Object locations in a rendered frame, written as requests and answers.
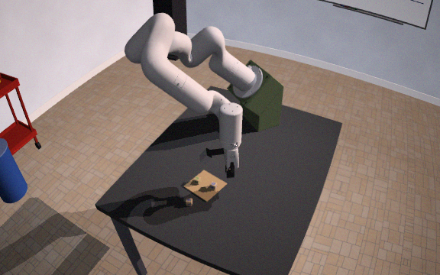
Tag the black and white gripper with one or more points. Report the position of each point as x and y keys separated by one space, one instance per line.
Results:
x=231 y=160

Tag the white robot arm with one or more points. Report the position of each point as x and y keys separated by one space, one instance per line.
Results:
x=164 y=40

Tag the peach flat mat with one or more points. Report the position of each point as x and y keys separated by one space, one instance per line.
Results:
x=203 y=189

